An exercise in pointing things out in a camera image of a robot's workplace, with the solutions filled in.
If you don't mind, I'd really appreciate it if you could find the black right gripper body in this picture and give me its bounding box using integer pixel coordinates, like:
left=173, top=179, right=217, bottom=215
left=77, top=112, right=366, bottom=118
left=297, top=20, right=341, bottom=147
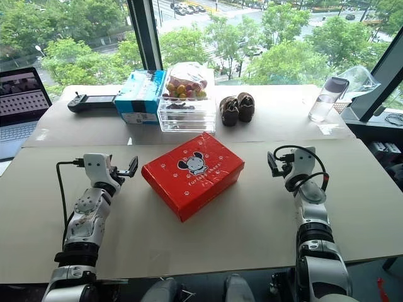
left=278, top=161, right=296, bottom=181

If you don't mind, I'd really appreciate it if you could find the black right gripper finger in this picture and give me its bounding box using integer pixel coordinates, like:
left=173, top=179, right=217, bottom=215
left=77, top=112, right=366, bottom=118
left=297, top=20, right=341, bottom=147
left=267, top=151, right=280, bottom=178

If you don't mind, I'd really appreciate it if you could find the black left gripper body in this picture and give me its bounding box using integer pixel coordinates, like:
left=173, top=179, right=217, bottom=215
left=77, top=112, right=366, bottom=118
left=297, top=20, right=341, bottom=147
left=108, top=162, right=132, bottom=186

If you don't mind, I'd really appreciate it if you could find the red shoe box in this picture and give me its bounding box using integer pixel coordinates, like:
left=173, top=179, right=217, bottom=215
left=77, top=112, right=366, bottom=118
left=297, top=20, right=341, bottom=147
left=140, top=131, right=246, bottom=223

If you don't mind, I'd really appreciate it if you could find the black remote controller with screen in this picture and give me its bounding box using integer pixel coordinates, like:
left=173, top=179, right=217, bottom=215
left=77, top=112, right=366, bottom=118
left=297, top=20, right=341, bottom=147
left=67, top=91, right=122, bottom=114

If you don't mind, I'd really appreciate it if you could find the clear acrylic drawer box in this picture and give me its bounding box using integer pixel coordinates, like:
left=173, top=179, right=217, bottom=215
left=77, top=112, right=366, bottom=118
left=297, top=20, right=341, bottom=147
left=156, top=93, right=218, bottom=133

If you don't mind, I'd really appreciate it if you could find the blue cardboard box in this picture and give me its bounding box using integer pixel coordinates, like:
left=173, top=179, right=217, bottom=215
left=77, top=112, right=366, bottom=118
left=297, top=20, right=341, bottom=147
left=113, top=69, right=167, bottom=125

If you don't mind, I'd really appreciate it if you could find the beige cardboard sheet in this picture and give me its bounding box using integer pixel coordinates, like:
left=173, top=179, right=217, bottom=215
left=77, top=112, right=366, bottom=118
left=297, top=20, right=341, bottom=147
left=0, top=137, right=403, bottom=283

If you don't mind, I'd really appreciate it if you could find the clear water bottle dark lid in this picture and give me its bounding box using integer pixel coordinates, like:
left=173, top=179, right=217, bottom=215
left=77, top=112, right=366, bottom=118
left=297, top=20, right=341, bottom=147
left=308, top=75, right=351, bottom=123

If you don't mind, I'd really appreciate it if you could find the bag of colourful toy fruit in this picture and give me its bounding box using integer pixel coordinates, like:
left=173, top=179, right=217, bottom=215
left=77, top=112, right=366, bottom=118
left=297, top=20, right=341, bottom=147
left=161, top=61, right=211, bottom=103

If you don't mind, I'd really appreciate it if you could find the grey laptop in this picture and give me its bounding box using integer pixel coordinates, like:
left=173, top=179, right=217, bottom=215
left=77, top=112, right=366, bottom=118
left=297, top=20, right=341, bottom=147
left=0, top=66, right=53, bottom=162

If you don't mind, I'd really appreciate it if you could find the clear plastic bag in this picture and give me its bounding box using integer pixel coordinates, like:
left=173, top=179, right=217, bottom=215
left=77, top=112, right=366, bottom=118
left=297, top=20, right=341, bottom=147
left=341, top=65, right=384, bottom=105

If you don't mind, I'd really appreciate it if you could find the grey rounded shape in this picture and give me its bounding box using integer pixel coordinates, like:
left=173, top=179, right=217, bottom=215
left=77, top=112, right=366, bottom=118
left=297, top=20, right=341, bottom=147
left=142, top=276, right=183, bottom=302

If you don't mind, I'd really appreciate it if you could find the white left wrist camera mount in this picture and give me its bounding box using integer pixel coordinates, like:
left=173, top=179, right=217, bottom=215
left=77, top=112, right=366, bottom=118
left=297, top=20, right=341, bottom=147
left=82, top=153, right=122, bottom=190

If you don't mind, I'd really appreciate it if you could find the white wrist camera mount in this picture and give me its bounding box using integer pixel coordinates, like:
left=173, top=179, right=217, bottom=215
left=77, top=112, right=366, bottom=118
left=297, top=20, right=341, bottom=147
left=290, top=146, right=317, bottom=177
left=82, top=153, right=122, bottom=190

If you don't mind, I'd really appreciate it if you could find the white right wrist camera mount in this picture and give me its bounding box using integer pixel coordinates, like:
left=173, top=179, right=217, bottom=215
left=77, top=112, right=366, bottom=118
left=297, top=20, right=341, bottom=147
left=290, top=146, right=317, bottom=177

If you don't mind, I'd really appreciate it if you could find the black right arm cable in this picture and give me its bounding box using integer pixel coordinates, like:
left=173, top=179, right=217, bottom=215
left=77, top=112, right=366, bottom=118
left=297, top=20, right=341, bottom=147
left=273, top=145, right=330, bottom=193

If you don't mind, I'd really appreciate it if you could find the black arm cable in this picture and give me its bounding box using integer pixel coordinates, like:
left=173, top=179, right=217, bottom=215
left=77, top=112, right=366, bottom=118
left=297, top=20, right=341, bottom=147
left=56, top=160, right=84, bottom=249
left=273, top=145, right=330, bottom=193

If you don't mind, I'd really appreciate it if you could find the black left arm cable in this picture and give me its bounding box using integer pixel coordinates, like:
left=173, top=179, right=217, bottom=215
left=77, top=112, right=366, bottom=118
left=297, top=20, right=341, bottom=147
left=56, top=160, right=84, bottom=249

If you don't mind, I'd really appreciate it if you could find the thin black coiled cable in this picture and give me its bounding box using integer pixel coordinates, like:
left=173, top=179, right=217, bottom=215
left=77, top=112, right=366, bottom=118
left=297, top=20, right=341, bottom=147
left=385, top=112, right=403, bottom=127

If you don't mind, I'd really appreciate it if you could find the black slanted window frame post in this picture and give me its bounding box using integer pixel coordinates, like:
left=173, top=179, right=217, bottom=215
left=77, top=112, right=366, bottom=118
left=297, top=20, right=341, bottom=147
left=358, top=40, right=403, bottom=123

